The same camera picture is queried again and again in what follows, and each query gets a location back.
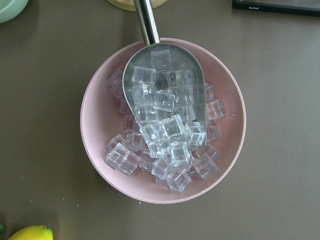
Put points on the metal ice scoop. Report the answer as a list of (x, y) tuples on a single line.
[(164, 85)]

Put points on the pink bowl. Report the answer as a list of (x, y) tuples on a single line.
[(100, 121)]

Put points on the round wooden rack base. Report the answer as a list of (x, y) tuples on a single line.
[(129, 5)]

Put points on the whole yellow lemon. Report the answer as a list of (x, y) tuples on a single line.
[(33, 232)]

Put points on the mint green bowl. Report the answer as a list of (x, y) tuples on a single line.
[(10, 9)]

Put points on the black framed tray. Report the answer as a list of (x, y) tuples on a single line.
[(298, 7)]

